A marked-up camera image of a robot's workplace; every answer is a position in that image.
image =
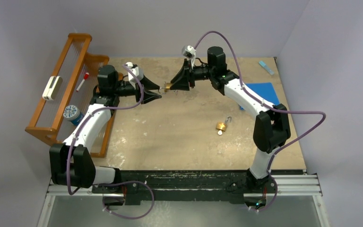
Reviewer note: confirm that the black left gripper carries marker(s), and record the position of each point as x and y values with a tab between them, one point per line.
148	96

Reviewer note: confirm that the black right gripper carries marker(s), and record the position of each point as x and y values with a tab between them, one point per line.
181	82

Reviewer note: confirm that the brass padlock with key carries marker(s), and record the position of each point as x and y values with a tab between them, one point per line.
165	89
222	126

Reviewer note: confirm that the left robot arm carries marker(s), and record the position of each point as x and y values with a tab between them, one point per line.
71	161

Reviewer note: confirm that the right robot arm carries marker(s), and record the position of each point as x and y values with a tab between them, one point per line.
271	128

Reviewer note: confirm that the red capped marker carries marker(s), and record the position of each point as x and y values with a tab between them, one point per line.
85	77

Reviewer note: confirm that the orange wooden rack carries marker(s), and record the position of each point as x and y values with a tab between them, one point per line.
47	123

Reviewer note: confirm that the blue white tape roll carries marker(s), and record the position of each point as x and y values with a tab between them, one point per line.
73	114

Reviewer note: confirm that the light blue marker pen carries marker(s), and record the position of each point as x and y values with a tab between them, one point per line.
266	68

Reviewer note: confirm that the blue folder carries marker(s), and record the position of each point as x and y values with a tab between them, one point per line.
265	90

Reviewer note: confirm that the white stapler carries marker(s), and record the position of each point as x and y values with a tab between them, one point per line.
52	88

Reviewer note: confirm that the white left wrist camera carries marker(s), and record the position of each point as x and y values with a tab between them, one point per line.
136	71

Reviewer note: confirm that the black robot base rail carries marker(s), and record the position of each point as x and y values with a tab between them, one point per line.
232	186

